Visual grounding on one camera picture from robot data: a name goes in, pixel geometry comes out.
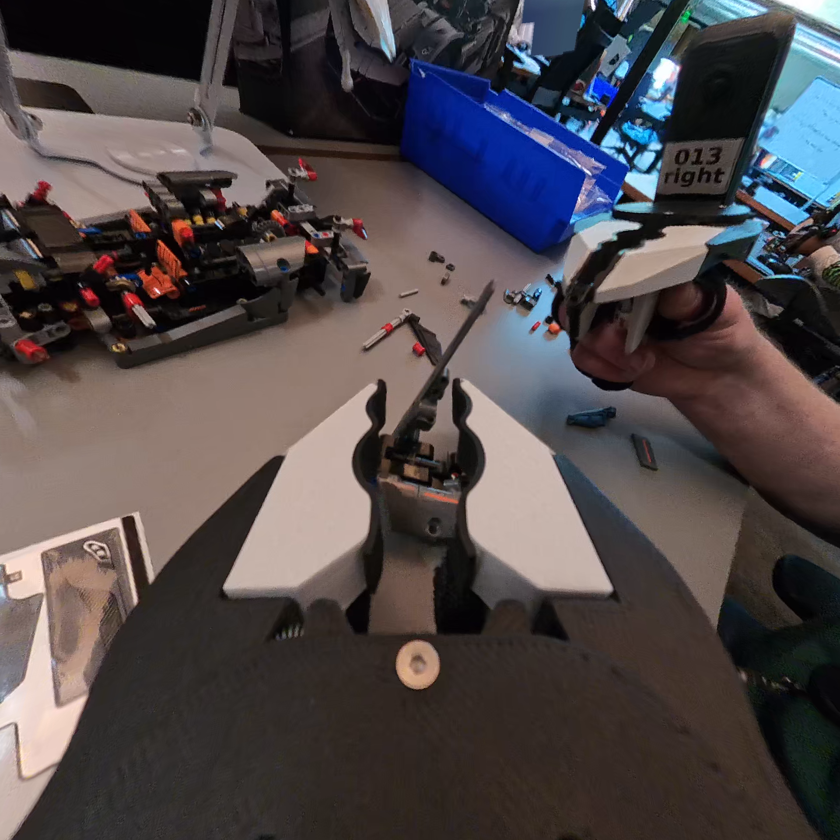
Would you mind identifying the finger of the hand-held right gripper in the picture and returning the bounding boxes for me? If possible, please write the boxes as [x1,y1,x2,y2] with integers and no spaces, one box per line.
[561,220,641,309]
[589,228,715,306]

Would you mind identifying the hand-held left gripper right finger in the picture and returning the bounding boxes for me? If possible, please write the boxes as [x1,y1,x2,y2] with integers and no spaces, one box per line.
[433,377,614,634]

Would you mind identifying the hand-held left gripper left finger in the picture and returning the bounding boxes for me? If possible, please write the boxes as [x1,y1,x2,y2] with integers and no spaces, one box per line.
[223,379,388,634]

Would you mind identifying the grey orange-striped lego panel assembly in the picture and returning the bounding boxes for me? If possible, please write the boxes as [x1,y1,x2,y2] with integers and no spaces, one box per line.
[377,279,496,546]

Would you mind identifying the person's right forearm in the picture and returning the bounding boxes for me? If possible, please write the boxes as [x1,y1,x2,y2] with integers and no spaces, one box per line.
[676,328,840,546]

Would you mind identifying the lego sticker sheet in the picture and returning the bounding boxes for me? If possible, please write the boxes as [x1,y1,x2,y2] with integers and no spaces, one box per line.
[0,513,155,782]

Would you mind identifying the printed lego set box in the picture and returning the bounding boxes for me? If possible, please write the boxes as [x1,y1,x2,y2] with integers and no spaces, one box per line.
[233,0,526,145]

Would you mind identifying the large lego car model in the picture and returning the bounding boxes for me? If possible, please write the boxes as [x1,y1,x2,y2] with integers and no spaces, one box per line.
[0,157,371,368]

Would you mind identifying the person's right hand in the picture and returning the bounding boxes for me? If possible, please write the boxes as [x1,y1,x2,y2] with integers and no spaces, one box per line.
[570,279,757,400]

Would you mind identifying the clear plastic bags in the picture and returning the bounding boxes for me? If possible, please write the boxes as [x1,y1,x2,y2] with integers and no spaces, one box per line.
[489,108,614,224]

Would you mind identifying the black pole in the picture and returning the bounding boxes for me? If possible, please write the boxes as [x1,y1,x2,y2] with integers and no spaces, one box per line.
[591,0,690,145]

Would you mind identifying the white board on stand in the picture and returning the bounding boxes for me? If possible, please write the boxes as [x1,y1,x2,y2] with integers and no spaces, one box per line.
[758,77,840,204]

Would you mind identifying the blue plastic bin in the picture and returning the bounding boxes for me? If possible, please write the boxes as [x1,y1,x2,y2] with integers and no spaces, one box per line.
[400,59,630,253]

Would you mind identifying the grey axle black panel assembly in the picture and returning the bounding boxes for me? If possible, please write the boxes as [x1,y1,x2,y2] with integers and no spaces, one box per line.
[362,308,444,365]

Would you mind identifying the white stand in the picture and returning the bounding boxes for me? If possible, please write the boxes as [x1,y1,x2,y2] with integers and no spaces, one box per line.
[0,0,240,165]

